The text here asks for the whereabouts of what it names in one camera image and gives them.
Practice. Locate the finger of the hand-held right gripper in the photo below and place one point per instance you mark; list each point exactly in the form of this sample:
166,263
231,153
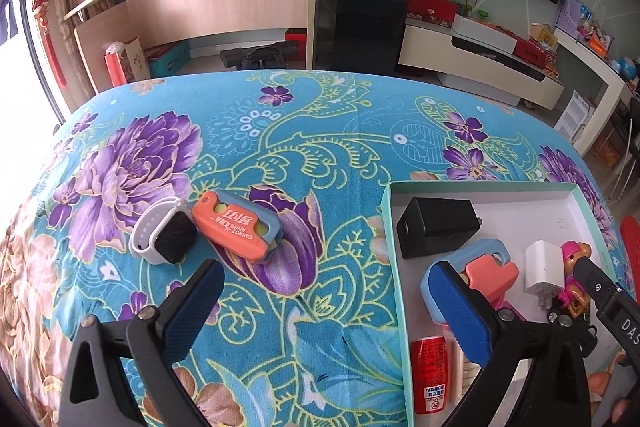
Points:
595,282

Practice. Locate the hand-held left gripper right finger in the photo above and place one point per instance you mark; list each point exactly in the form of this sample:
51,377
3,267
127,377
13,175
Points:
460,312

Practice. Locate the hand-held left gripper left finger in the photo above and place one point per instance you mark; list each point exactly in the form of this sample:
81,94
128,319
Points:
192,307

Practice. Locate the pink dog toy figure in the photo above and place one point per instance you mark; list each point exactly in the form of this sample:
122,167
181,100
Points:
572,254

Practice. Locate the orange and blue toy knife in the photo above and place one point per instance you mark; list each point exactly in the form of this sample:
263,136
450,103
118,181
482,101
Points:
492,277
235,227

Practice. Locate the white plug adapter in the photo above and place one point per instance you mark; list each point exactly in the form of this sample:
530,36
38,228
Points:
542,267

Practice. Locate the red tube with white cap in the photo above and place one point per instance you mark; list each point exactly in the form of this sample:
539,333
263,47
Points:
430,367

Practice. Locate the white hair claw clip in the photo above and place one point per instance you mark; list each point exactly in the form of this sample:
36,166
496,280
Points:
462,377

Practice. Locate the white smartwatch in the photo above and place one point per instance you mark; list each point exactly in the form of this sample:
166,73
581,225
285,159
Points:
150,232

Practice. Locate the black charger block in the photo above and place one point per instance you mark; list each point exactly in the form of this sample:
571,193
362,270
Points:
435,227

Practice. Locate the teal shallow cardboard box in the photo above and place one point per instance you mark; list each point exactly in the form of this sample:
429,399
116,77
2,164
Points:
525,217

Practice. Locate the person's right hand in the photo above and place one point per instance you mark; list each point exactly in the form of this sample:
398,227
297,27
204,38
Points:
626,411

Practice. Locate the floral blanket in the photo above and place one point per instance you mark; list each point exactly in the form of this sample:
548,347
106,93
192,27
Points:
300,147

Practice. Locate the white side desk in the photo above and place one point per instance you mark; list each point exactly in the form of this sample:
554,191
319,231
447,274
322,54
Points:
600,67

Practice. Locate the flat red box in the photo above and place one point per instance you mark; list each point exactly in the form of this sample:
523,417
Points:
535,52

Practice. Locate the white television stand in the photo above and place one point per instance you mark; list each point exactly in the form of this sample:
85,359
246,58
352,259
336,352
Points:
480,67

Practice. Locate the teal storage box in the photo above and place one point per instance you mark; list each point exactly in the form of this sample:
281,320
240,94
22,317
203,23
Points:
167,61

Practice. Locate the black floor exerciser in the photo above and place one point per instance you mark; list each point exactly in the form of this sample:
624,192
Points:
255,56

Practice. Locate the flat white box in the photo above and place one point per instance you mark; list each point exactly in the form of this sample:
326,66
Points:
485,32

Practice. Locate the small red box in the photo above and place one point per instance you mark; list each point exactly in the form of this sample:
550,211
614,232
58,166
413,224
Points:
296,43

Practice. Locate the red gift box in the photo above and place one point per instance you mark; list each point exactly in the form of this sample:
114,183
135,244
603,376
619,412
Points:
430,9

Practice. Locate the wooden desk with shelf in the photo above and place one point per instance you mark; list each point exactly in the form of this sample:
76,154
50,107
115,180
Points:
225,2

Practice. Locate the red hanging knot ornament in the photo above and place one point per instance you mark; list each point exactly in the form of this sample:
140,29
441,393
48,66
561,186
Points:
47,22

